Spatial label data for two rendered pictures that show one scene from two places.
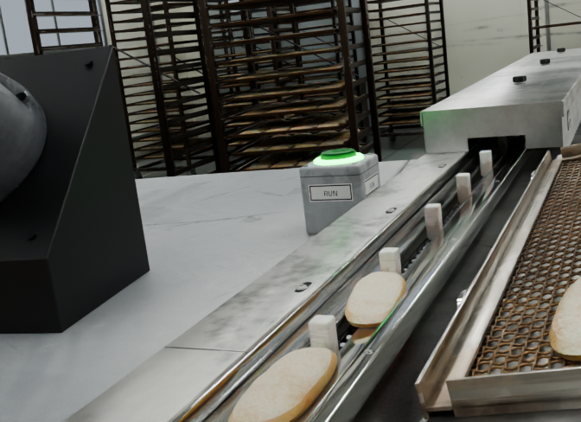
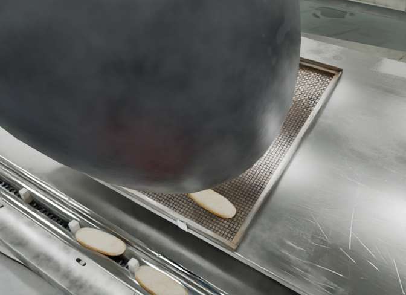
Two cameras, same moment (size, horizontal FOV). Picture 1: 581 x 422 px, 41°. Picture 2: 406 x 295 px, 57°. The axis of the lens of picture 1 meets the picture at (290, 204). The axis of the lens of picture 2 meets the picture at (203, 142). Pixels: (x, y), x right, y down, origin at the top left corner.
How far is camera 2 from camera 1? 55 cm
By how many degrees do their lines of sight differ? 76
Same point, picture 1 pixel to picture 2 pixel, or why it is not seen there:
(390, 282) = (97, 233)
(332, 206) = not seen: outside the picture
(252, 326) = (112, 286)
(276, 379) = (162, 285)
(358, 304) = (111, 248)
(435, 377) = (224, 243)
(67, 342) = not seen: outside the picture
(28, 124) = not seen: outside the picture
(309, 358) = (151, 272)
